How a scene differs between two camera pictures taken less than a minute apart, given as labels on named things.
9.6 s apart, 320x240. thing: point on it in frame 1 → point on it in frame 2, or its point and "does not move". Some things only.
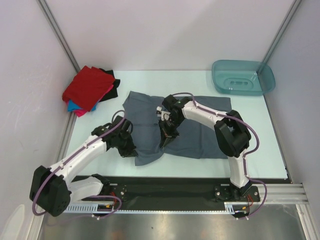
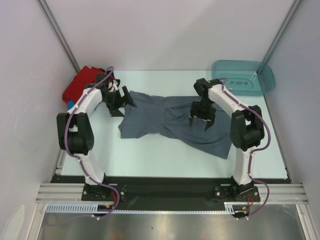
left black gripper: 125,153 → 114,110
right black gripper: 167,132 → 195,112
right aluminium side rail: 273,124 does not move
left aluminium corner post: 59,34 does not move
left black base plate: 118,189 does not move
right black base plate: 228,192 does not move
